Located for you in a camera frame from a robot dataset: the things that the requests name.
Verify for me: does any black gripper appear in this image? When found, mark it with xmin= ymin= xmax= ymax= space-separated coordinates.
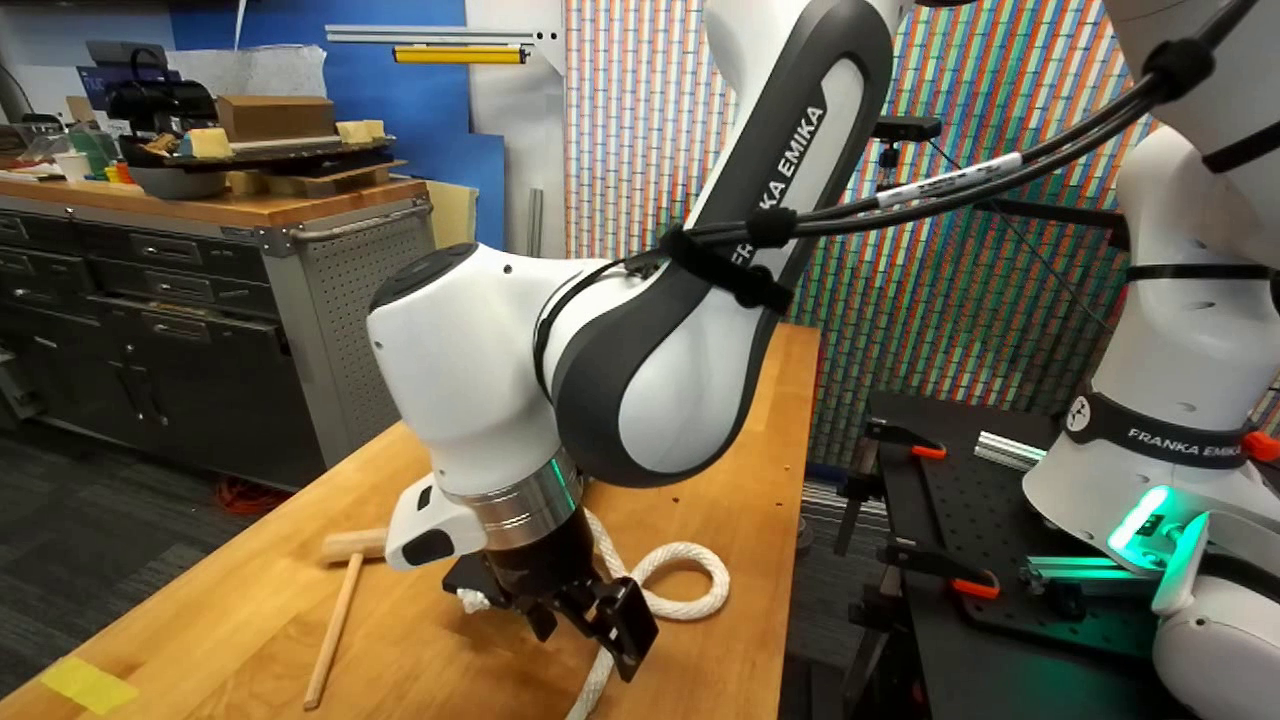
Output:
xmin=445 ymin=511 xmax=657 ymax=679

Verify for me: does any white rope string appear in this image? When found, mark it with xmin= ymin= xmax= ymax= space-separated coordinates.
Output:
xmin=451 ymin=507 xmax=738 ymax=720

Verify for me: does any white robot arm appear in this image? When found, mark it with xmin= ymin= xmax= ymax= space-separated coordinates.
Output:
xmin=367 ymin=0 xmax=1280 ymax=720

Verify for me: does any small wooden mallet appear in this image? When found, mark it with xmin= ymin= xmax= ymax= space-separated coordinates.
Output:
xmin=305 ymin=529 xmax=386 ymax=713

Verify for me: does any grey perforated metal cabinet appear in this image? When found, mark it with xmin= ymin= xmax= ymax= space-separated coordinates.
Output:
xmin=0 ymin=179 xmax=429 ymax=488

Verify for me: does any yellow tape square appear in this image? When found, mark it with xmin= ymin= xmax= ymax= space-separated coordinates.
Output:
xmin=39 ymin=657 xmax=136 ymax=717

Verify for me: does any wooden box on cabinet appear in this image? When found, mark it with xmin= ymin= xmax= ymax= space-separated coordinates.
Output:
xmin=218 ymin=97 xmax=338 ymax=140

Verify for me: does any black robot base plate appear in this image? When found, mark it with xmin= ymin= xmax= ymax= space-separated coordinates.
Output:
xmin=869 ymin=390 xmax=1191 ymax=720

